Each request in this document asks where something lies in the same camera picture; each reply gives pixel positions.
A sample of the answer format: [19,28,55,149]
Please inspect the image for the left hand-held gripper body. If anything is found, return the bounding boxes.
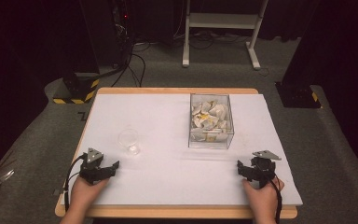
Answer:
[78,147,117,187]

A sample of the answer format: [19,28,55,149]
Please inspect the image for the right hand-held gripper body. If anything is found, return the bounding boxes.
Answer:
[249,149,282,189]

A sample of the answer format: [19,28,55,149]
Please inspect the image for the clear plastic box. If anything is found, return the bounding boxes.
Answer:
[187,92,235,150]

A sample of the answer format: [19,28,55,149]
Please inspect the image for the person's left hand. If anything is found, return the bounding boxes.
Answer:
[70,176,110,214]

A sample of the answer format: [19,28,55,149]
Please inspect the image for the person's right hand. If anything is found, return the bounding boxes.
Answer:
[241,177,285,218]

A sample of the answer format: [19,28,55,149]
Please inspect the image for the clear glass cup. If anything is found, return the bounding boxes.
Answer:
[117,128,141,156]

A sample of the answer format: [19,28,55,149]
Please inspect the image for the white table mat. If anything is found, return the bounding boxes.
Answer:
[60,92,304,207]

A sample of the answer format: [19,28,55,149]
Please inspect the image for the wooden table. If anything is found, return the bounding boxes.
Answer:
[54,87,298,220]

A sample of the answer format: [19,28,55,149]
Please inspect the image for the black yellow striped stand base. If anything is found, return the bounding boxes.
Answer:
[52,72,101,105]

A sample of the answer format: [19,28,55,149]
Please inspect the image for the dark curtain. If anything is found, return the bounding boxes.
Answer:
[0,0,101,188]
[281,0,358,175]

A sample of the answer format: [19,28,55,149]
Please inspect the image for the dark computer tower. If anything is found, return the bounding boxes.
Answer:
[111,0,138,68]

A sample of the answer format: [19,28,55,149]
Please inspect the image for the white metal stand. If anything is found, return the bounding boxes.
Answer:
[182,0,270,71]

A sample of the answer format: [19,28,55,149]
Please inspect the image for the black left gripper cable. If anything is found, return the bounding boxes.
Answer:
[62,153,88,213]

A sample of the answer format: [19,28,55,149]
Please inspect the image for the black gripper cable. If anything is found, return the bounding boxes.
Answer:
[62,153,88,213]
[268,175,283,224]

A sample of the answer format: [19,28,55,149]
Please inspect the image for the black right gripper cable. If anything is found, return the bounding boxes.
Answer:
[268,175,283,224]

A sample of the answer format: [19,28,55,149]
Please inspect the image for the black floor cables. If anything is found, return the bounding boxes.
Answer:
[110,43,147,89]

